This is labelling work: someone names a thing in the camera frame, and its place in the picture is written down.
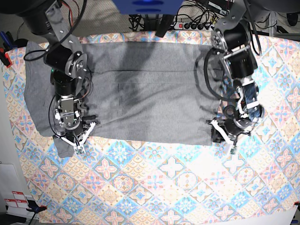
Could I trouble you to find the blue clamp lower left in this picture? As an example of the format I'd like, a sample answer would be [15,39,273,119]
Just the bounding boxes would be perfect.
[26,200,47,214]

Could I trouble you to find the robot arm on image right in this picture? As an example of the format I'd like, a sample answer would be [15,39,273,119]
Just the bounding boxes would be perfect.
[203,0,300,155]

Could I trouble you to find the orange clamp upper left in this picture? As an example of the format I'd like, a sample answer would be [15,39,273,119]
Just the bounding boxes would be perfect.
[0,48,12,68]

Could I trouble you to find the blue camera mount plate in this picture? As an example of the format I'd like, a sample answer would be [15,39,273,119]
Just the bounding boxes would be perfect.
[113,0,183,15]

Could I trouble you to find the patterned tablecloth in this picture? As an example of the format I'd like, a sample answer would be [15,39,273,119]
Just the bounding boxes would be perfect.
[0,36,300,225]

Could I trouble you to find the white power strip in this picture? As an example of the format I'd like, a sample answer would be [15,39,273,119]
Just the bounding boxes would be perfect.
[172,22,215,31]

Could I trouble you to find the black centre post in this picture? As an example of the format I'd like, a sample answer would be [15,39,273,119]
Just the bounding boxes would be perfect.
[155,14,174,38]

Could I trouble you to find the grey T-shirt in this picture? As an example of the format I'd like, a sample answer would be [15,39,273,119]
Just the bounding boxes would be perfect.
[23,41,235,158]

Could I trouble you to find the white labelled box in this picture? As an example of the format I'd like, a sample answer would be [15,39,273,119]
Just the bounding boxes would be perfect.
[0,164,28,217]

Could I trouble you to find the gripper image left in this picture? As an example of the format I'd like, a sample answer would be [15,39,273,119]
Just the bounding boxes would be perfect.
[52,121,99,155]

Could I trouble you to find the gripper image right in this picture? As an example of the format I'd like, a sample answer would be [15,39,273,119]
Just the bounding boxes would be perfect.
[206,118,252,155]

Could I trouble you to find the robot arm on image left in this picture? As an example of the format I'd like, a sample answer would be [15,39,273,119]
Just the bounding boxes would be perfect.
[0,0,99,155]

